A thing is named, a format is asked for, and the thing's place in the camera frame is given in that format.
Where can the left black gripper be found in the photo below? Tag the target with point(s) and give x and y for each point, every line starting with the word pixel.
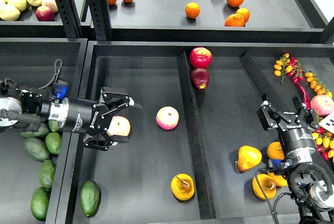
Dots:
pixel 92 118

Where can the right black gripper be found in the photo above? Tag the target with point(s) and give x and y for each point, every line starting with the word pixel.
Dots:
pixel 294 129

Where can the green avocado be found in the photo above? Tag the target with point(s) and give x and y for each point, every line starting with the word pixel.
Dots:
pixel 89 196

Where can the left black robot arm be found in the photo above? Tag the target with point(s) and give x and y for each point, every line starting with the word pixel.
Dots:
pixel 27 107

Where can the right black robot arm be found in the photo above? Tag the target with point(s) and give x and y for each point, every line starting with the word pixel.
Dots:
pixel 310 185

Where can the yellow pear bottom of pile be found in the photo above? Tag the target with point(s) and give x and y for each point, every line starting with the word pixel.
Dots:
pixel 264 187

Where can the yellow pear in middle tray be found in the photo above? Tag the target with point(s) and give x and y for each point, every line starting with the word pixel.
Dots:
pixel 182 187

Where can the pink apple left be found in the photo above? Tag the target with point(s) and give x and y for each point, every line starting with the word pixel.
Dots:
pixel 119 125

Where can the pink apple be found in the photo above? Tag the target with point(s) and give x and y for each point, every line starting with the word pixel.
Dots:
pixel 167 118
pixel 119 125

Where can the red chili pepper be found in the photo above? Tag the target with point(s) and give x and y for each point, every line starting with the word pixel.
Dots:
pixel 304 95

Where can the pink apple right tray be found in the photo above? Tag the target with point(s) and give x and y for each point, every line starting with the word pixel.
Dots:
pixel 322 104

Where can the checkered marker card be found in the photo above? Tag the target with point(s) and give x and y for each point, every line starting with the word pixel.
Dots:
pixel 327 122

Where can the cherry tomato bunch lower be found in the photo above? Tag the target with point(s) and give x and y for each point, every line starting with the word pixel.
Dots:
pixel 324 142

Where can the cherry tomato bunch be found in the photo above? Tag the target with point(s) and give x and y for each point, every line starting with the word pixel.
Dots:
pixel 324 142
pixel 288 67

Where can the cherry tomato bunch upper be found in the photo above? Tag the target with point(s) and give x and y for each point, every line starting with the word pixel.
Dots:
pixel 288 67

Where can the pink apple centre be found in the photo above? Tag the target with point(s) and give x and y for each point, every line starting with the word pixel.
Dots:
pixel 167 118

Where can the black centre tray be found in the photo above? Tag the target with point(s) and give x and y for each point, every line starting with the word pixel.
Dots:
pixel 135 178

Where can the black tray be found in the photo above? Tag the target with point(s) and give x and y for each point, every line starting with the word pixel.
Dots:
pixel 31 62
pixel 135 178

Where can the dark red apple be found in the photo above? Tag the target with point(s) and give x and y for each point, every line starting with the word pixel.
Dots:
pixel 200 78

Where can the black left tray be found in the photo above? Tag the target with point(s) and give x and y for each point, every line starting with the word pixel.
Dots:
pixel 31 62

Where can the bright red apple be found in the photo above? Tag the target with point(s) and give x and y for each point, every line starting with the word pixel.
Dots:
pixel 200 57

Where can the red apple on shelf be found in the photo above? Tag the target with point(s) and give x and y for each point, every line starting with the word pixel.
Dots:
pixel 44 13

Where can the orange on shelf centre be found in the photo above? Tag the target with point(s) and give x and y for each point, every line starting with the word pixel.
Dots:
pixel 192 10

